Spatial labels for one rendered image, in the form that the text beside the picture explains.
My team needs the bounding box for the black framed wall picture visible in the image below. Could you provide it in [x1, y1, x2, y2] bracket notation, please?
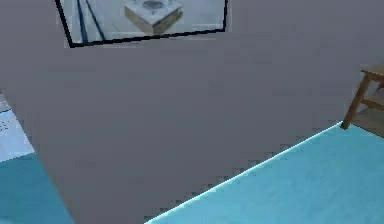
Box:
[54, 0, 230, 49]

